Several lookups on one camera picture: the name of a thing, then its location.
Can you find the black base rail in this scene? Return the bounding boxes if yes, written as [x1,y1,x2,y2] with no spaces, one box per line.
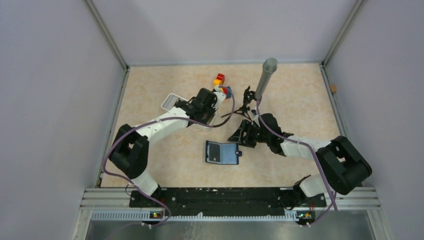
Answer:
[129,187,327,217]

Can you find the small orange toy block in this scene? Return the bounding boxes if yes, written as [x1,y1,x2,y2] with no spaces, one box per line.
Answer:
[213,78,222,87]

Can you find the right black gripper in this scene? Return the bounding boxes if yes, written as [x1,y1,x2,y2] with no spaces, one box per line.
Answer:
[228,119,271,148]

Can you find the small red toy block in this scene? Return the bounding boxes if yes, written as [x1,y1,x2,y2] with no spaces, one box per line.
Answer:
[216,73,225,85]

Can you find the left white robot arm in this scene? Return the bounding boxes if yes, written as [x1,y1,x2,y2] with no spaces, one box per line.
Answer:
[106,86,233,207]

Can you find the black card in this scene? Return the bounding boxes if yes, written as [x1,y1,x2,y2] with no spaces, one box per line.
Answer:
[205,142,222,164]

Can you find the small brown wall object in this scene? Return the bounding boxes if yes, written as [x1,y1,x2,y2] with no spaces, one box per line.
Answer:
[329,84,337,94]

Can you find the black mini tripod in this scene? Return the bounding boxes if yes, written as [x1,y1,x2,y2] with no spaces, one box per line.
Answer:
[232,85,256,122]

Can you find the grey microphone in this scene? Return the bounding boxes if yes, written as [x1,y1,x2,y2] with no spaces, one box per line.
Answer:
[254,57,278,100]

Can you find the red blue toy block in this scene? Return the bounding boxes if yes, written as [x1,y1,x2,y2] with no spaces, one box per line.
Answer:
[222,87,232,99]

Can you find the white rectangular tray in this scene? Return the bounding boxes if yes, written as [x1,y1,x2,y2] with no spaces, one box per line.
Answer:
[160,93,216,129]

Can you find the blue leather card holder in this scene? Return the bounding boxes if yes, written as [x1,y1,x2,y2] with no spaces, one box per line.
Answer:
[205,140,243,165]

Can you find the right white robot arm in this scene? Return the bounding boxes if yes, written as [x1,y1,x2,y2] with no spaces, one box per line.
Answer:
[227,113,373,206]

